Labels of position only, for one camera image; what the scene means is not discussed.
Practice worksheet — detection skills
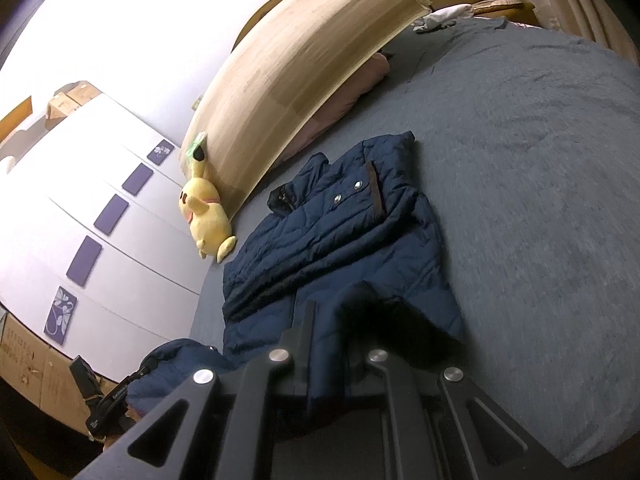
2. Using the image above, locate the small cardboard box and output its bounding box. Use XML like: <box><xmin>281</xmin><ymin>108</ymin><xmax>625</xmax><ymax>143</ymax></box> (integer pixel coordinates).
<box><xmin>47</xmin><ymin>80</ymin><xmax>98</xmax><ymax>121</ymax></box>

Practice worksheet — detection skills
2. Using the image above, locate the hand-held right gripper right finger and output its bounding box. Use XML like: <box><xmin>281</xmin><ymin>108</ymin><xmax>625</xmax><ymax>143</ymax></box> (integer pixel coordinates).
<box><xmin>351</xmin><ymin>346</ymin><xmax>572</xmax><ymax>480</ymax></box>

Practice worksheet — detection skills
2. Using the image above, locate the bed with blue sheet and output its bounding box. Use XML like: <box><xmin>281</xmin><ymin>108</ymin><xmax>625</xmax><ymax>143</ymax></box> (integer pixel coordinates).
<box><xmin>190</xmin><ymin>16</ymin><xmax>640</xmax><ymax>468</ymax></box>

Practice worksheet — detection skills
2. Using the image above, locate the large printed cardboard box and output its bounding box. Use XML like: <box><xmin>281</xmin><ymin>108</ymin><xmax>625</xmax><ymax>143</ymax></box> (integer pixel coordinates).
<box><xmin>0</xmin><ymin>310</ymin><xmax>121</xmax><ymax>441</ymax></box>

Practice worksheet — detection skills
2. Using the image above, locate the wooden headboard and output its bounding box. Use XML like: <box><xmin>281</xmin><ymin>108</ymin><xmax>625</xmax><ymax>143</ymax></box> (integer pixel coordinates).
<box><xmin>177</xmin><ymin>0</ymin><xmax>431</xmax><ymax>211</ymax></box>

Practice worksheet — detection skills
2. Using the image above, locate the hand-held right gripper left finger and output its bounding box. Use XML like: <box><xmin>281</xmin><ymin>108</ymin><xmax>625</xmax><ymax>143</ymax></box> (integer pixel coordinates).
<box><xmin>75</xmin><ymin>301</ymin><xmax>321</xmax><ymax>480</ymax></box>

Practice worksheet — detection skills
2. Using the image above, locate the white wardrobe with purple panels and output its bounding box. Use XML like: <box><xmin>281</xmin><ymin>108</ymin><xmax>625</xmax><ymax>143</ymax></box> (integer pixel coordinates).
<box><xmin>0</xmin><ymin>80</ymin><xmax>206</xmax><ymax>386</ymax></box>

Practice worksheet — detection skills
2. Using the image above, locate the yellow plush toy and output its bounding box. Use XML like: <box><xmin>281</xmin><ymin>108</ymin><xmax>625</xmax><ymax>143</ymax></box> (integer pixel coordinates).
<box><xmin>178</xmin><ymin>132</ymin><xmax>237</xmax><ymax>263</ymax></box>

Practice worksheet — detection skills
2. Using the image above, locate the pink pillow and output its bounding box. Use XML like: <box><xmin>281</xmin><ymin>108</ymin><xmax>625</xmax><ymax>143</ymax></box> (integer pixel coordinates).
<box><xmin>287</xmin><ymin>52</ymin><xmax>391</xmax><ymax>158</ymax></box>

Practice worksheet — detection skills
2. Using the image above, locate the navy puffer jacket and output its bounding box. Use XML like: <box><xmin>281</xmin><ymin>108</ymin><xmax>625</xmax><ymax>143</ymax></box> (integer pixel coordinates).
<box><xmin>125</xmin><ymin>131</ymin><xmax>466</xmax><ymax>433</ymax></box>

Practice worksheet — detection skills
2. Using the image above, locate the beige curtain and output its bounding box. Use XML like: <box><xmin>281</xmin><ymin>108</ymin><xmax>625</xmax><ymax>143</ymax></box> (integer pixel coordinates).
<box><xmin>500</xmin><ymin>0</ymin><xmax>640</xmax><ymax>68</ymax></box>

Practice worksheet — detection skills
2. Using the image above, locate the white grey cloth pile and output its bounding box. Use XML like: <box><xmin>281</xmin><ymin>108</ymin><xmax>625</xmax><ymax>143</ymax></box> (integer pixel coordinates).
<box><xmin>412</xmin><ymin>4</ymin><xmax>473</xmax><ymax>33</ymax></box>

